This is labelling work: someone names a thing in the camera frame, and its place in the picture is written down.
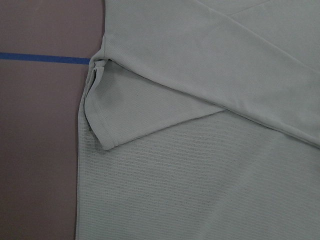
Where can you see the olive green long-sleeve shirt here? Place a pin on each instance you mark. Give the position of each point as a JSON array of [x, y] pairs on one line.
[[200, 120]]

